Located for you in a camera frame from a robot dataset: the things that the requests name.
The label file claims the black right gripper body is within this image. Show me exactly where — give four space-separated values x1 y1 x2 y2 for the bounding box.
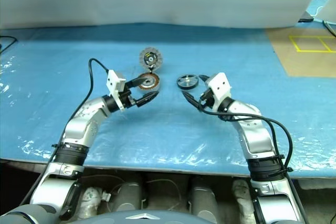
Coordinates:
199 89 216 109

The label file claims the brown round disc part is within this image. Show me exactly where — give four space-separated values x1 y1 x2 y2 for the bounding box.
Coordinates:
138 73 161 92

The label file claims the blue plastic table cover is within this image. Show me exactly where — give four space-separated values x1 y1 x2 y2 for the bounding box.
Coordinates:
0 0 336 180

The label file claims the silver toothed gear disc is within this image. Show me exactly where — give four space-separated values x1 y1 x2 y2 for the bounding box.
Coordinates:
138 47 163 72

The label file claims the black rimmed spoked rotor wheel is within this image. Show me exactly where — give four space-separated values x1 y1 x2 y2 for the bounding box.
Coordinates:
176 73 200 90

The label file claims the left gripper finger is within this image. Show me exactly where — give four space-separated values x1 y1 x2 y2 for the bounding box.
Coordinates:
128 75 148 88
135 91 160 107

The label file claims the thin black background cable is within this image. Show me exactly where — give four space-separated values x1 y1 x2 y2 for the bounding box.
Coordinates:
0 35 18 55
323 20 336 37

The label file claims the brown cardboard sheet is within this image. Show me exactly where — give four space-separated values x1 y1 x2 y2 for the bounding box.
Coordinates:
265 27 336 78

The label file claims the dark grey rounded leg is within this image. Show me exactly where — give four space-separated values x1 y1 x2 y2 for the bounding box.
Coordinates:
112 175 144 212
187 176 219 217

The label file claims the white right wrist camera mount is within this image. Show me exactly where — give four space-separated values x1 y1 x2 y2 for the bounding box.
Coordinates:
204 71 233 111

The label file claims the thin white cable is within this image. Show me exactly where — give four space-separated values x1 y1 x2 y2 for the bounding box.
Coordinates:
311 5 326 17

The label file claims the grey robot torso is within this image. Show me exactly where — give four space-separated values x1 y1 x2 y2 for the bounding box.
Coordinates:
96 209 196 224

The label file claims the yellow tape grid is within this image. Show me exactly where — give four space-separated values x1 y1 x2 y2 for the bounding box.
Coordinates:
289 35 336 52

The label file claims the small black background device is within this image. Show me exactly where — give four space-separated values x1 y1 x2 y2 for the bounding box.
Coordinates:
298 10 314 23

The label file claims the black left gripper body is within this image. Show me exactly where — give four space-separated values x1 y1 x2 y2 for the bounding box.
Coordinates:
120 82 139 109

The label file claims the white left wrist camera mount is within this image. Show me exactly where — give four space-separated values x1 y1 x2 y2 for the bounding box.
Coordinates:
106 69 127 111

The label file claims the white rounded lump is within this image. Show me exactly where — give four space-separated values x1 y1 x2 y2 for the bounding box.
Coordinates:
232 179 250 204
79 186 102 219

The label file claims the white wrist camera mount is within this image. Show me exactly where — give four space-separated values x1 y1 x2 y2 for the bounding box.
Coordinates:
106 69 127 111
204 71 233 111

